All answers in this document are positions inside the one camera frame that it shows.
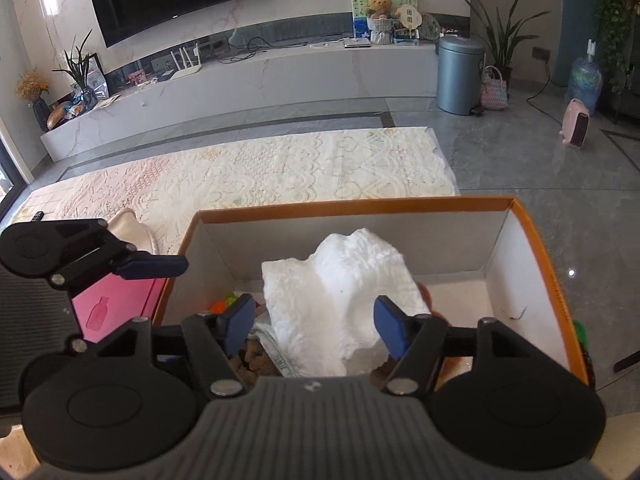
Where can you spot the patterned cream floor mat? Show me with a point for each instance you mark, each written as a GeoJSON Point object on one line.
{"type": "Point", "coordinates": [280, 170]}

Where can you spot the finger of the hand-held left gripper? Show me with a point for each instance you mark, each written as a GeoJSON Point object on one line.
{"type": "Point", "coordinates": [77, 344]}
{"type": "Point", "coordinates": [150, 266]}

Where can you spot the dark vase with dried flowers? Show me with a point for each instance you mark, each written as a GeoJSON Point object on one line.
{"type": "Point", "coordinates": [40, 112]}

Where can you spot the green painted canvas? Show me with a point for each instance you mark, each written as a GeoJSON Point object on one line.
{"type": "Point", "coordinates": [359, 17]}

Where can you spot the blue-grey pedal trash can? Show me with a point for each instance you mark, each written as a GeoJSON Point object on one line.
{"type": "Point", "coordinates": [460, 77]}

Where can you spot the orange cardboard box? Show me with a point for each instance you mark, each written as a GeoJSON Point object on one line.
{"type": "Point", "coordinates": [525, 280]}

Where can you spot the round white hand fan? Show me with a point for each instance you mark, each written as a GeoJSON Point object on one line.
{"type": "Point", "coordinates": [407, 15]}

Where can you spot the red lidded storage box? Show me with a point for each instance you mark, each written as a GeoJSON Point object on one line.
{"type": "Point", "coordinates": [120, 305]}

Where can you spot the brown teddy bear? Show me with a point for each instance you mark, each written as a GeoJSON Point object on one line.
{"type": "Point", "coordinates": [379, 6]}

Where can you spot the white soft cloth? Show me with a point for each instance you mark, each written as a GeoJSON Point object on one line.
{"type": "Point", "coordinates": [340, 300]}

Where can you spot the long-leaf potted plant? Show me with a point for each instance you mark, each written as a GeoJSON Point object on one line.
{"type": "Point", "coordinates": [500, 35]}

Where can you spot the trailing green vine plant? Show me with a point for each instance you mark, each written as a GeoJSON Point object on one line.
{"type": "Point", "coordinates": [615, 10]}

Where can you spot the wall power outlet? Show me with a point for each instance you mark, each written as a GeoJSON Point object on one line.
{"type": "Point", "coordinates": [540, 53]}

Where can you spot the brown bread-shaped ornament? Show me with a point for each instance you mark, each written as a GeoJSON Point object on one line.
{"type": "Point", "coordinates": [57, 116]}

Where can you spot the dark side cabinet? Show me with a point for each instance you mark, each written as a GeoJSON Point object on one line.
{"type": "Point", "coordinates": [627, 90]}

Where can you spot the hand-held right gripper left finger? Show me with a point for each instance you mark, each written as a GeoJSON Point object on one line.
{"type": "Point", "coordinates": [240, 322]}

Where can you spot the black remote control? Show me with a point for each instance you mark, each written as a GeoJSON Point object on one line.
{"type": "Point", "coordinates": [36, 217]}

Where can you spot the orange and green toy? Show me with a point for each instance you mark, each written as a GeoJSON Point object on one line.
{"type": "Point", "coordinates": [223, 303]}

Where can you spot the pink space heater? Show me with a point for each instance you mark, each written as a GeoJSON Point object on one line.
{"type": "Point", "coordinates": [575, 125]}

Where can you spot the pastel woven basket bag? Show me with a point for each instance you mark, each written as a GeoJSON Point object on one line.
{"type": "Point", "coordinates": [494, 92]}

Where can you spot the grey wrapped gift basket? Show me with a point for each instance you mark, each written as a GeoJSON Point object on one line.
{"type": "Point", "coordinates": [381, 30]}

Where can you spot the white wifi router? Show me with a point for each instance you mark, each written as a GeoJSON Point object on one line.
{"type": "Point", "coordinates": [187, 71]}

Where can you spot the large blue water jug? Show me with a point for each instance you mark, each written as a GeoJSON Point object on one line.
{"type": "Point", "coordinates": [584, 80]}

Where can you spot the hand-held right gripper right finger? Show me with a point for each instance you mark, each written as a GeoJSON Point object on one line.
{"type": "Point", "coordinates": [392, 327]}

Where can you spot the silver set-top box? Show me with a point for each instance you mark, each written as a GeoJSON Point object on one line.
{"type": "Point", "coordinates": [357, 42]}

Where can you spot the green plant in glass vase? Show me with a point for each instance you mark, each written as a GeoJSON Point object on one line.
{"type": "Point", "coordinates": [80, 75]}

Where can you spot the beige shiny cushion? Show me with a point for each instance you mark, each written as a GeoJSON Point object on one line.
{"type": "Point", "coordinates": [132, 230]}

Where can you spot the brown plush toy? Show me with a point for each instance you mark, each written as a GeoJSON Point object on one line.
{"type": "Point", "coordinates": [252, 362]}

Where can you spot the white marble television cabinet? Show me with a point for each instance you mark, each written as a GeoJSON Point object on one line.
{"type": "Point", "coordinates": [260, 80]}

